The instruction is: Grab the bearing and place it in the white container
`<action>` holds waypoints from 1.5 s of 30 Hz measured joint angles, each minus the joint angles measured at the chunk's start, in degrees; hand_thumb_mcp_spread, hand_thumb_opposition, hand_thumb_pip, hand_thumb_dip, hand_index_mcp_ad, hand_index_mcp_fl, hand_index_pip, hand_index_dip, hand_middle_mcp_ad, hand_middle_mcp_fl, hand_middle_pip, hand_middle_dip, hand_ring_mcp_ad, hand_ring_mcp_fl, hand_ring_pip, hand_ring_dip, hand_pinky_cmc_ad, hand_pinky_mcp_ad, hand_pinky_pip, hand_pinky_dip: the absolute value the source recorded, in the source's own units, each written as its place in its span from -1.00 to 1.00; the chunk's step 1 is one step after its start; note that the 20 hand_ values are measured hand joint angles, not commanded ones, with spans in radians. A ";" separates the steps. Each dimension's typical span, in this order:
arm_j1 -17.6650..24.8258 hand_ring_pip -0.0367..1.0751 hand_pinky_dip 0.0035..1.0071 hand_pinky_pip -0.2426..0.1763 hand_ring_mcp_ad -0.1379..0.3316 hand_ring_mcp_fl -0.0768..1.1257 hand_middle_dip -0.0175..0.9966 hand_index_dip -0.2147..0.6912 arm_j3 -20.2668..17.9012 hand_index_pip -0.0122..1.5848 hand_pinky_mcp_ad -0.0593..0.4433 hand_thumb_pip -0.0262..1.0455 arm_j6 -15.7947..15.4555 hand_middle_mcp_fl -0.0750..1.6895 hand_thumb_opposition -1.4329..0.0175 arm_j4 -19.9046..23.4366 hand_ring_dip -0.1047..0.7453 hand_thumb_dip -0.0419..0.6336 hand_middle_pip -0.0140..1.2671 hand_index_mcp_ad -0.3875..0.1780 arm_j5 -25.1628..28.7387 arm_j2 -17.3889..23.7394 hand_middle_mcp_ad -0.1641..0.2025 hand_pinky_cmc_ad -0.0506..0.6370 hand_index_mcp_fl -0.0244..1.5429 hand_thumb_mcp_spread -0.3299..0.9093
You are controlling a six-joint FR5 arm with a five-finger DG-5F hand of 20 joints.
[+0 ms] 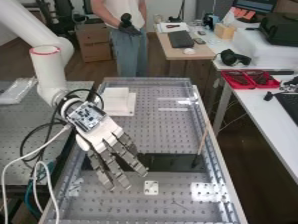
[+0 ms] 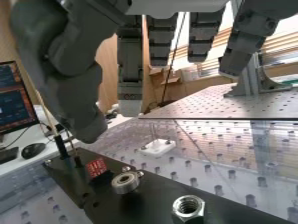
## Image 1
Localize white cable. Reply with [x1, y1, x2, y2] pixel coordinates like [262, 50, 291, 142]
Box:
[31, 161, 61, 224]
[0, 124, 73, 224]

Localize black laptop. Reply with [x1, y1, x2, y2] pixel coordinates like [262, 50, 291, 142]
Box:
[166, 30, 195, 49]

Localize black headphones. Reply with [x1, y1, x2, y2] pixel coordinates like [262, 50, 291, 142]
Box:
[218, 48, 252, 67]

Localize white desk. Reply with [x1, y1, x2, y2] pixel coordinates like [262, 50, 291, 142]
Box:
[211, 73, 298, 186]

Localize black cable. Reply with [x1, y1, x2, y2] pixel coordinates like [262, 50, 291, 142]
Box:
[18, 87, 106, 169]

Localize white square bearing block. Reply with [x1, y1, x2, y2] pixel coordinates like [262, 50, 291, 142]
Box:
[142, 179, 159, 196]

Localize small white box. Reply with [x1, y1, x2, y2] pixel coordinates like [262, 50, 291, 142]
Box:
[99, 86, 138, 117]

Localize black plate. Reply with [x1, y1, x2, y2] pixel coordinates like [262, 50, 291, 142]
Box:
[81, 152, 208, 173]

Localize small cardboard box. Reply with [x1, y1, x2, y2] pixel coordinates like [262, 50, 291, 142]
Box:
[212, 22, 236, 41]

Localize black case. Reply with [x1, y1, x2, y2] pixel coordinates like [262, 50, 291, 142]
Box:
[258, 12, 298, 47]

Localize small black device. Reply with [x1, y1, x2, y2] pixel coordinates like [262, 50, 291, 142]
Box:
[262, 91, 275, 102]

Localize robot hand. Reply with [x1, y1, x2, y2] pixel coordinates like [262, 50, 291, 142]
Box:
[65, 101, 150, 193]

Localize person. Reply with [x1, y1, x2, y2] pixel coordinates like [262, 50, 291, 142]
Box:
[89, 0, 150, 79]

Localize dark computer monitor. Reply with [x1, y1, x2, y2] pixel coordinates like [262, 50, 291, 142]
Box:
[231, 0, 279, 15]

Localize clear box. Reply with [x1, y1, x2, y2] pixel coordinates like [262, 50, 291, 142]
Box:
[38, 76, 250, 224]

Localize thin stick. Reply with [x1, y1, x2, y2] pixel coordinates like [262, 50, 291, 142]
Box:
[190, 114, 210, 169]

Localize wooden desk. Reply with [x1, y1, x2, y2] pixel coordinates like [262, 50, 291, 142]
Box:
[152, 22, 219, 88]

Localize red tray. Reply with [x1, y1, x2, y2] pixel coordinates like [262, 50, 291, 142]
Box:
[219, 69, 258, 90]
[244, 69, 282, 90]

